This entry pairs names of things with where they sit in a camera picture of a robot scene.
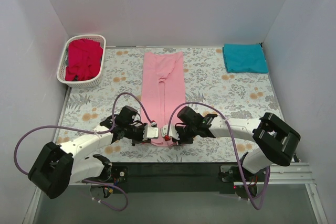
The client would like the pink t shirt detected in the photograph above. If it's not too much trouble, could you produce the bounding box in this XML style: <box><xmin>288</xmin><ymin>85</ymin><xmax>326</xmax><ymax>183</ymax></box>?
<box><xmin>140</xmin><ymin>51</ymin><xmax>187</xmax><ymax>149</ymax></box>

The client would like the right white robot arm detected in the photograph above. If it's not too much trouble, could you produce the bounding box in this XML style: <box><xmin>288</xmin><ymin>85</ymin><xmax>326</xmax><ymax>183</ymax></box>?
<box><xmin>169</xmin><ymin>106</ymin><xmax>301</xmax><ymax>178</ymax></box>

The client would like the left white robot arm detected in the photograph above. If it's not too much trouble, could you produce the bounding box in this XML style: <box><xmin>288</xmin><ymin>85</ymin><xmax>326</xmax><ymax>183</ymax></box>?
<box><xmin>28</xmin><ymin>106</ymin><xmax>148</xmax><ymax>199</ymax></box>

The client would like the floral table mat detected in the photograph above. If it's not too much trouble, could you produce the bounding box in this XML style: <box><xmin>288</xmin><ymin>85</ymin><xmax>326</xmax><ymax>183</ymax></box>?
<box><xmin>57</xmin><ymin>47</ymin><xmax>281</xmax><ymax>162</ymax></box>

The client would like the folded teal t shirt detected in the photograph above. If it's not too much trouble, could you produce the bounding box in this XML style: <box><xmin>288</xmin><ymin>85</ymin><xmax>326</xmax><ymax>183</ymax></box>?
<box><xmin>223</xmin><ymin>44</ymin><xmax>268</xmax><ymax>74</ymax></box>

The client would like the red t shirt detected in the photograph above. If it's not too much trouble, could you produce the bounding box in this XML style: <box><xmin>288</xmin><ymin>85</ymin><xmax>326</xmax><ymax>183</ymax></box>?
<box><xmin>65</xmin><ymin>39</ymin><xmax>103</xmax><ymax>81</ymax></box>

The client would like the white plastic basket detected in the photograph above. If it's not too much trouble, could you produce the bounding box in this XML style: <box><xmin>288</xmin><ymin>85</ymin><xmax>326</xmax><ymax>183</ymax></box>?
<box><xmin>57</xmin><ymin>35</ymin><xmax>106</xmax><ymax>88</ymax></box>

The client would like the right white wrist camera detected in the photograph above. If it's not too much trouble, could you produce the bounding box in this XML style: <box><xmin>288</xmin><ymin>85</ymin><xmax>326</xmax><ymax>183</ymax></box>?
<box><xmin>160</xmin><ymin>124</ymin><xmax>179</xmax><ymax>142</ymax></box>

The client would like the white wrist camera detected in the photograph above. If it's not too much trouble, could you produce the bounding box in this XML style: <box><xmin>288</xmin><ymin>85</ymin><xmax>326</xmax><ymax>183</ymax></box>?
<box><xmin>143</xmin><ymin>125</ymin><xmax>160</xmax><ymax>141</ymax></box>
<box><xmin>160</xmin><ymin>124</ymin><xmax>179</xmax><ymax>142</ymax></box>

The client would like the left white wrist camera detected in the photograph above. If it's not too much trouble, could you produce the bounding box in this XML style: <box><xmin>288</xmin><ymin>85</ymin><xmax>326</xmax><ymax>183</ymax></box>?
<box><xmin>143</xmin><ymin>125</ymin><xmax>160</xmax><ymax>141</ymax></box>

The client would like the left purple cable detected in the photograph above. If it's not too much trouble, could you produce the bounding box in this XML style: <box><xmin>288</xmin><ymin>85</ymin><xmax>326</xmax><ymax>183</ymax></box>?
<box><xmin>13</xmin><ymin>92</ymin><xmax>158</xmax><ymax>212</ymax></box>

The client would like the aluminium frame rail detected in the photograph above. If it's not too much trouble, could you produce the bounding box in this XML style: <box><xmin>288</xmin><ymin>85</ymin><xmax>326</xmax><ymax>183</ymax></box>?
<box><xmin>233</xmin><ymin>163</ymin><xmax>317</xmax><ymax>188</ymax></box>

